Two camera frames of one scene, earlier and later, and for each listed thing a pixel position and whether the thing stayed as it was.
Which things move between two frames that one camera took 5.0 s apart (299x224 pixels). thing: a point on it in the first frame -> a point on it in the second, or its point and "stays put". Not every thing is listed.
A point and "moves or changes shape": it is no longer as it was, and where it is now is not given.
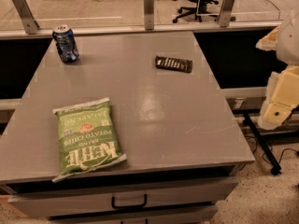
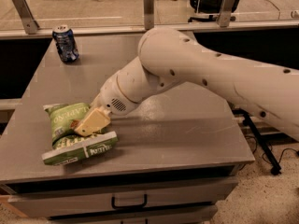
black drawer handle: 128,206 stays put
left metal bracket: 30,23 stays put
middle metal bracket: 149,2 stays put
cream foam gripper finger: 282,96 -> 96,119
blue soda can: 64,39 stays put
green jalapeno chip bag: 88,138 moves or changes shape
